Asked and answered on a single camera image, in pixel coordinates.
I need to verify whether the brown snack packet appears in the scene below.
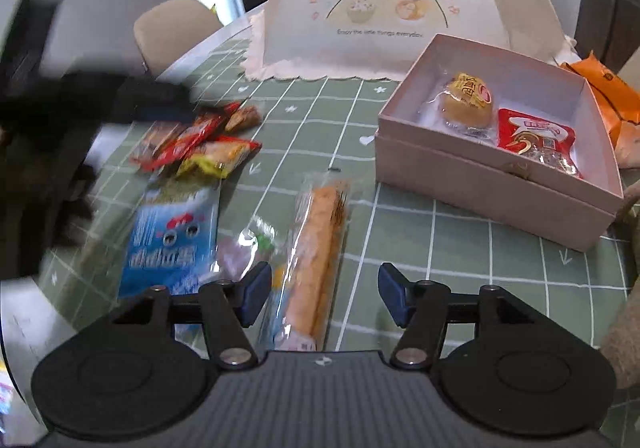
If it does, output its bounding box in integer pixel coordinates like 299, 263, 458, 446
224, 105, 262, 134

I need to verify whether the brown plush toy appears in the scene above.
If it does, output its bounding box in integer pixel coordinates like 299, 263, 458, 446
600, 181, 640, 390

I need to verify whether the yellow pastry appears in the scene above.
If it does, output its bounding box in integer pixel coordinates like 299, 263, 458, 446
423, 71, 497, 142

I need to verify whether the small clear wrapped candy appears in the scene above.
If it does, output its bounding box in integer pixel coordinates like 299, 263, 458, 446
214, 215, 279, 283

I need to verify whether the pink open box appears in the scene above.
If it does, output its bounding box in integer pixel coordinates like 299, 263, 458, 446
374, 34, 623, 251

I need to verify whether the blue white snack bag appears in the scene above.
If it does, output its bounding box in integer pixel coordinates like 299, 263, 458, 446
118, 177, 220, 299

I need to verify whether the orange snack bag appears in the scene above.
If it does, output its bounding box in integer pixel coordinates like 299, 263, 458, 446
561, 53, 639, 169

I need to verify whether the red candy packet in box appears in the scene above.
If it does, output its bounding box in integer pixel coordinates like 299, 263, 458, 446
498, 108, 582, 177

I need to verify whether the yellow red snack packet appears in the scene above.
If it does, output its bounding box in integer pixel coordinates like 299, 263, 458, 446
177, 135, 262, 179

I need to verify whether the green checked tablecloth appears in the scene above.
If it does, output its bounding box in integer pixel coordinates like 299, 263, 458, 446
39, 34, 634, 434

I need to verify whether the long bread stick packet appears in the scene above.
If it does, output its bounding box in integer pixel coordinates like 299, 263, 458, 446
258, 169, 352, 352

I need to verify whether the red white snack packet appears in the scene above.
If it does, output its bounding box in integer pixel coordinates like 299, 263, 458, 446
129, 102, 242, 171

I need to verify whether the beige chair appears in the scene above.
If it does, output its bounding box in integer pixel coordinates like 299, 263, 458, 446
134, 0, 224, 77

